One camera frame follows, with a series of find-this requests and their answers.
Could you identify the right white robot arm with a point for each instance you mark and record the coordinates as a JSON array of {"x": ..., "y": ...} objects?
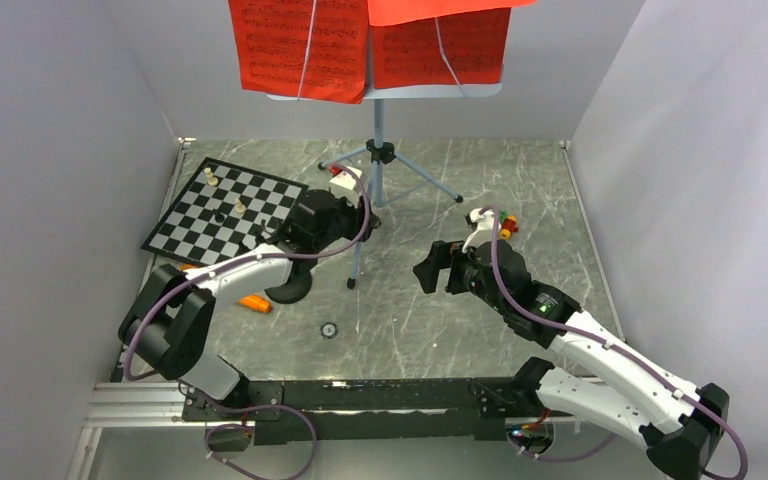
[{"x": 676, "y": 422}]

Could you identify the light blue music stand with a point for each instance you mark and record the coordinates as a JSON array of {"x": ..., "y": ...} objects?
[{"x": 382, "y": 152}]

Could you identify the black white chessboard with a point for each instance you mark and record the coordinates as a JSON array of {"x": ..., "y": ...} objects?
[{"x": 187, "y": 231}]

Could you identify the black microphone desk stand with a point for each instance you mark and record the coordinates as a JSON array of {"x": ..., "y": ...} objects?
[{"x": 298, "y": 285}]

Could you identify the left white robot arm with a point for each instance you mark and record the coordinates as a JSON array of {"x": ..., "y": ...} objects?
[{"x": 168, "y": 323}]

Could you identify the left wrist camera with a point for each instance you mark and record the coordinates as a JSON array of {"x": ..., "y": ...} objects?
[{"x": 346, "y": 181}]

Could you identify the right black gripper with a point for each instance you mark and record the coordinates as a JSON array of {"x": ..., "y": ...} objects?
[{"x": 428, "y": 270}]

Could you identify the black poker chip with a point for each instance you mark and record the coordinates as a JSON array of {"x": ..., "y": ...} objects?
[{"x": 329, "y": 330}]

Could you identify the red sheet music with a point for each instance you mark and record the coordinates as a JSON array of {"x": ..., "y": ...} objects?
[
  {"x": 446, "y": 42},
  {"x": 312, "y": 50}
]

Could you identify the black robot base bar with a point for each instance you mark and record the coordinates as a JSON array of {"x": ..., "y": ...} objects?
[{"x": 289, "y": 411}]

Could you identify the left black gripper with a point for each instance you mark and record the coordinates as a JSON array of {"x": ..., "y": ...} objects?
[{"x": 357, "y": 215}]

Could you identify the right red sheet music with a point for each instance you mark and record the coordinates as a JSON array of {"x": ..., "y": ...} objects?
[{"x": 446, "y": 42}]

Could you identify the electronics board right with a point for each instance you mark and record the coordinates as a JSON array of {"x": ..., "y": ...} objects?
[{"x": 531, "y": 439}]

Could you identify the orange toy microphone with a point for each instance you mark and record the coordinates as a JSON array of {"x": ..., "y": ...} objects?
[{"x": 255, "y": 303}]

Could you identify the left red sheet music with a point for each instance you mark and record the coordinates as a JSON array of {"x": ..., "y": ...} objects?
[{"x": 312, "y": 50}]

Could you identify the small electronics box left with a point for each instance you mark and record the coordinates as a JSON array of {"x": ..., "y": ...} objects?
[{"x": 231, "y": 440}]

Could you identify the colourful toy block car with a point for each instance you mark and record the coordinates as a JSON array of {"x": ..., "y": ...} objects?
[{"x": 509, "y": 225}]

